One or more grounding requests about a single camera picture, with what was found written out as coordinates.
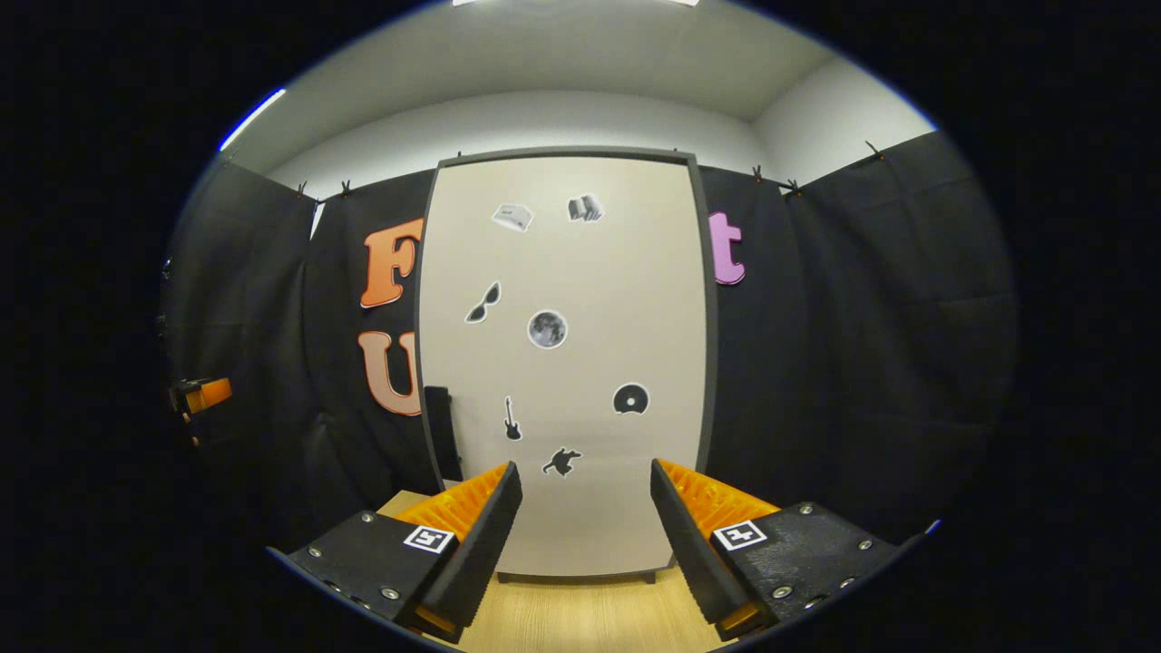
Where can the beige cabinet door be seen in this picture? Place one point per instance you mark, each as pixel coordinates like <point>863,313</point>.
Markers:
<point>590,272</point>

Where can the dark grey cabinet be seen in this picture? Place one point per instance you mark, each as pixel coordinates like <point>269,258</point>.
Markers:
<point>562,152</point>

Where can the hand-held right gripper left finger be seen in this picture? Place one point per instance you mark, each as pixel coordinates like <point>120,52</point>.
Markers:
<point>485,544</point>

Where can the black backdrop cloth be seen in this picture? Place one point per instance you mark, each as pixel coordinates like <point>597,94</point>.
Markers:
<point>862,363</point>

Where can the row of black cloth clips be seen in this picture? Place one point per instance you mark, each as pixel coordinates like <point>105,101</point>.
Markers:
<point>756,172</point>

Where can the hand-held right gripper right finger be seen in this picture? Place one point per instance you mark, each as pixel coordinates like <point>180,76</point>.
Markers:
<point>694,553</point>

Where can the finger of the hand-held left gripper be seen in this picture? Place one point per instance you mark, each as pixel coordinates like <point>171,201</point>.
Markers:
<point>213,394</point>

